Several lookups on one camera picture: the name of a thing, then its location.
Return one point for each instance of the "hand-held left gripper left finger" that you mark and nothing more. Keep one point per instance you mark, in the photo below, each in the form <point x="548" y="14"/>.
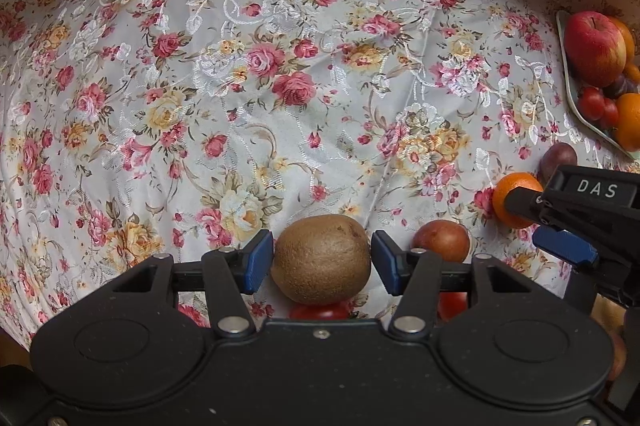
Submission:
<point x="260" y="262"/>

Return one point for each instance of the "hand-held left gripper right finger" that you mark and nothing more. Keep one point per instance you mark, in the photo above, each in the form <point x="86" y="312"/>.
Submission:
<point x="382" y="262"/>

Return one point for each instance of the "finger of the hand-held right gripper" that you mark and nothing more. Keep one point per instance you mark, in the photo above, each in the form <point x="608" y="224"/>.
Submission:
<point x="565" y="248"/>
<point x="522" y="202"/>

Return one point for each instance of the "small orange mandarin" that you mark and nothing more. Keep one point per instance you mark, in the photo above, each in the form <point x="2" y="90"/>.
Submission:
<point x="633" y="72"/>
<point x="517" y="181"/>

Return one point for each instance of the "dark red plum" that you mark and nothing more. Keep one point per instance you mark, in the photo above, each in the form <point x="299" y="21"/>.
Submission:
<point x="452" y="306"/>
<point x="619" y="87"/>
<point x="557" y="156"/>
<point x="442" y="238"/>

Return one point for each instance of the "brown kiwi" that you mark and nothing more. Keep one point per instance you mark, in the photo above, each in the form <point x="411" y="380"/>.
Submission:
<point x="320" y="256"/>

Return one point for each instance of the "red tomato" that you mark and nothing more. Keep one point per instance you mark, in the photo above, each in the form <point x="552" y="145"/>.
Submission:
<point x="591" y="102"/>
<point x="611" y="114"/>
<point x="320" y="311"/>

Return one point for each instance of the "knobbed dekopon orange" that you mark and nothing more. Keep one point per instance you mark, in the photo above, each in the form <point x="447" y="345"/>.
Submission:
<point x="630" y="121"/>

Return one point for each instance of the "pale green tray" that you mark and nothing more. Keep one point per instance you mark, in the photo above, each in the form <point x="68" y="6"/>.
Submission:
<point x="570" y="76"/>

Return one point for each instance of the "red apple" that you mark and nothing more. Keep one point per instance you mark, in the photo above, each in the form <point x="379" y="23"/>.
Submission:
<point x="595" y="49"/>

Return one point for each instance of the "large round orange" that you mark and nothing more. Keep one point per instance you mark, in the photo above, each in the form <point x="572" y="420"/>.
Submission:
<point x="628" y="46"/>

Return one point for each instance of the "floral tablecloth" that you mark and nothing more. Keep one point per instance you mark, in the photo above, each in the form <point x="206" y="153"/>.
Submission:
<point x="250" y="81"/>

